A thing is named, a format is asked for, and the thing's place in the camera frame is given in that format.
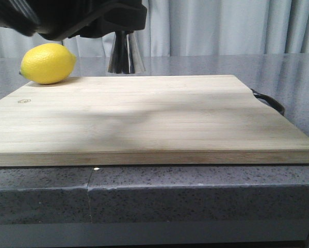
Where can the yellow lemon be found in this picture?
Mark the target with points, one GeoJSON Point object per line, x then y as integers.
{"type": "Point", "coordinates": [47, 63]}

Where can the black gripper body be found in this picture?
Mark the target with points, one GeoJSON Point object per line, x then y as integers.
{"type": "Point", "coordinates": [89, 19]}

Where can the steel double jigger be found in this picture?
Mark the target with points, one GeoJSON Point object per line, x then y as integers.
{"type": "Point", "coordinates": [125, 55]}

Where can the wooden cutting board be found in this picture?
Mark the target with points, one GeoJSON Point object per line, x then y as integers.
{"type": "Point", "coordinates": [134, 120]}

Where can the grey curtain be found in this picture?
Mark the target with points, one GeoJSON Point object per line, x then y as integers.
{"type": "Point", "coordinates": [187, 28]}

